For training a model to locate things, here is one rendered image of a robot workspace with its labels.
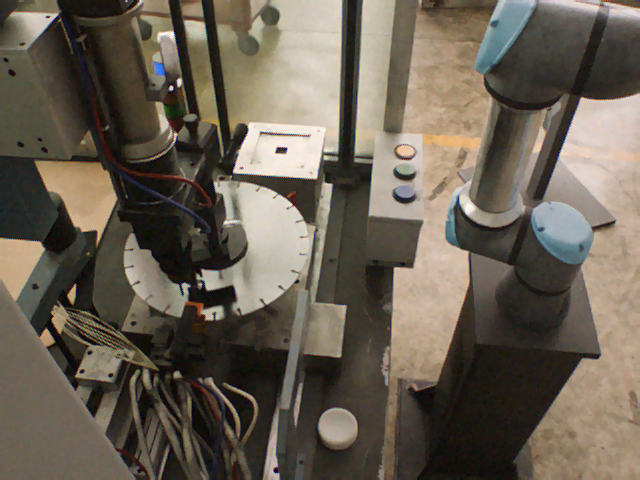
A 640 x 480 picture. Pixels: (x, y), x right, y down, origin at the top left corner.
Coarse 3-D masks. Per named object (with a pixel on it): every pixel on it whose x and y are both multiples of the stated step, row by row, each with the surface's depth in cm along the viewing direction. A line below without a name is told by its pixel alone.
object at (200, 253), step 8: (208, 240) 90; (216, 240) 90; (200, 248) 93; (208, 248) 92; (216, 248) 91; (224, 248) 93; (192, 256) 92; (200, 256) 92; (208, 256) 92; (216, 256) 92; (224, 256) 92; (192, 264) 92; (200, 264) 92; (208, 264) 93; (216, 264) 93; (192, 272) 93; (200, 272) 96; (192, 280) 94
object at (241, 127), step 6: (240, 126) 81; (246, 126) 81; (234, 132) 81; (240, 132) 81; (246, 132) 81; (234, 138) 80; (240, 138) 80; (234, 144) 80; (240, 144) 81; (228, 150) 79; (234, 150) 80; (228, 156) 79; (222, 162) 78; (228, 162) 78
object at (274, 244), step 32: (224, 192) 112; (256, 192) 112; (256, 224) 106; (288, 224) 106; (128, 256) 101; (256, 256) 101; (288, 256) 101; (160, 288) 96; (224, 288) 96; (256, 288) 96
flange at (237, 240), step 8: (224, 232) 101; (232, 232) 103; (240, 232) 103; (192, 240) 102; (200, 240) 102; (224, 240) 100; (232, 240) 102; (240, 240) 102; (232, 248) 101; (240, 248) 101; (232, 256) 99; (240, 256) 101; (224, 264) 99
